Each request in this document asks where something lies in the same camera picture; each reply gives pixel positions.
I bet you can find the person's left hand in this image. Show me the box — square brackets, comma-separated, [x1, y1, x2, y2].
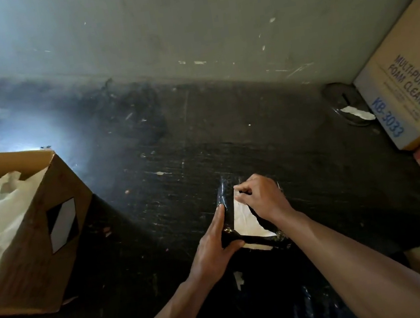
[178, 201, 251, 287]

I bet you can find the tall blue print cardboard box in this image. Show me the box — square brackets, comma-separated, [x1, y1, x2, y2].
[341, 0, 420, 158]

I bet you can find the person's right hand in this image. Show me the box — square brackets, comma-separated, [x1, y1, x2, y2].
[231, 168, 297, 232]

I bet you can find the torn white paper strip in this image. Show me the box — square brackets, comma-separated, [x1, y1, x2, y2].
[339, 102, 377, 125]

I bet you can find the small white paper scrap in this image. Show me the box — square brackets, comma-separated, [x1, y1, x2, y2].
[233, 271, 246, 292]

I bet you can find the round metal lid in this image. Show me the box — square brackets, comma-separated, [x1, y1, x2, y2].
[321, 77, 377, 132]

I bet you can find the cardboard box with diamond sticker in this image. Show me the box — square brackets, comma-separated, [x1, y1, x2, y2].
[0, 134, 111, 318]

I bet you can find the white shipping label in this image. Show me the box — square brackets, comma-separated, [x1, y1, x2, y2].
[241, 239, 274, 255]
[229, 185, 278, 243]

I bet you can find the person's right forearm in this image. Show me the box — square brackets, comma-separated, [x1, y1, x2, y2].
[277, 192, 420, 318]

